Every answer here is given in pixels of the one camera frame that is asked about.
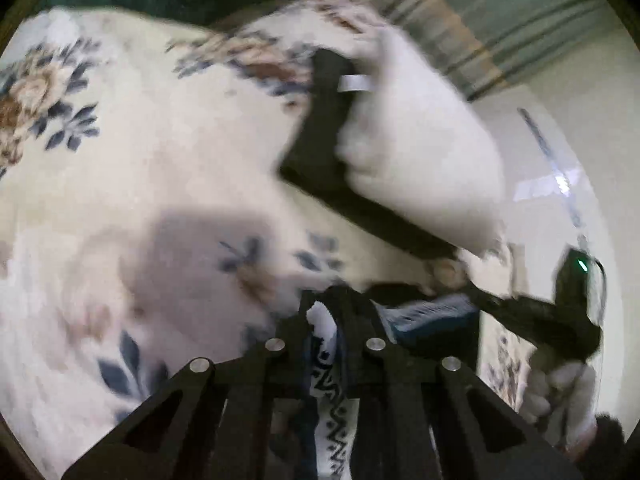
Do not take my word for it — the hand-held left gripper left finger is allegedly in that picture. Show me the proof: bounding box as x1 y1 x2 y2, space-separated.
62 287 323 480

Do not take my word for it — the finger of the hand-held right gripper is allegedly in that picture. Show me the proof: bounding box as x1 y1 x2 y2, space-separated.
432 260 553 333
372 292 482 361

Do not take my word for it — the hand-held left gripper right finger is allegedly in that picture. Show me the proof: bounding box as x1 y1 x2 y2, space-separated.
322 285 583 480

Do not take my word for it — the white and black small garment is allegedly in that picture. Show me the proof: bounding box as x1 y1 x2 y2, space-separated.
277 25 507 480

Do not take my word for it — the person's right hand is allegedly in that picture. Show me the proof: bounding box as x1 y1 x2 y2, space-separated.
520 359 599 453

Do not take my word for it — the floral bedsheet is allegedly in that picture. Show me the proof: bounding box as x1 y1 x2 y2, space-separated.
0 0 531 478

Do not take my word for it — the striped curtain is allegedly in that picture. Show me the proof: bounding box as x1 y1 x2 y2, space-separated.
382 0 623 103

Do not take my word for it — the thin wall cable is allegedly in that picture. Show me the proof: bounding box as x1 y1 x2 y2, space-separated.
517 107 591 248

